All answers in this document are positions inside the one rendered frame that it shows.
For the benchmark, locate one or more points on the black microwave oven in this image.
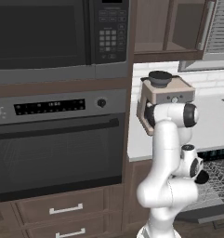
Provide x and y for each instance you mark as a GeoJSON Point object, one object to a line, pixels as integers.
{"type": "Point", "coordinates": [42, 34]}

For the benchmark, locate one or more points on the black dishwasher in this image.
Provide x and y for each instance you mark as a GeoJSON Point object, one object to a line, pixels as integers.
{"type": "Point", "coordinates": [217, 154]}

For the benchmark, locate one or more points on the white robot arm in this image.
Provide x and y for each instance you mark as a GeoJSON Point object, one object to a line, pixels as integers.
{"type": "Point", "coordinates": [166, 161]}

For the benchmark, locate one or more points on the beige coffee machine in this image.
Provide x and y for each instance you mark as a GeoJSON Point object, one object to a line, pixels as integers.
{"type": "Point", "coordinates": [175, 89]}

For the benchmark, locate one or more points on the black oven knob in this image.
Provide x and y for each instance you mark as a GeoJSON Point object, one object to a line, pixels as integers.
{"type": "Point", "coordinates": [101, 103]}

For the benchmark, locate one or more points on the black built-in oven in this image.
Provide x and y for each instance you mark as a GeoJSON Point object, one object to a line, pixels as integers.
{"type": "Point", "coordinates": [54, 155]}

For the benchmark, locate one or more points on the grey range hood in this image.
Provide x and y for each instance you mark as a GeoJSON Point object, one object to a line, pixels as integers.
{"type": "Point", "coordinates": [220, 31]}

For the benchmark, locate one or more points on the brown wall cupboard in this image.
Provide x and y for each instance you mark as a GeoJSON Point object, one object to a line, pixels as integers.
{"type": "Point", "coordinates": [150, 28]}

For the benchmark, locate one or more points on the brown base cupboard panel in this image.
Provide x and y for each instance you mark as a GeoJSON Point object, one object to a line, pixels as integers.
{"type": "Point", "coordinates": [138, 192]}

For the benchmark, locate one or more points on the dark dishwasher door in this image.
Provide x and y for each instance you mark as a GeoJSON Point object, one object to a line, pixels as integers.
{"type": "Point", "coordinates": [209, 214]}

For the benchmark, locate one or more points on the brown drawer front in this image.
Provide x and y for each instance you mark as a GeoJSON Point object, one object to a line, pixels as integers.
{"type": "Point", "coordinates": [32, 207]}
{"type": "Point", "coordinates": [42, 229]}

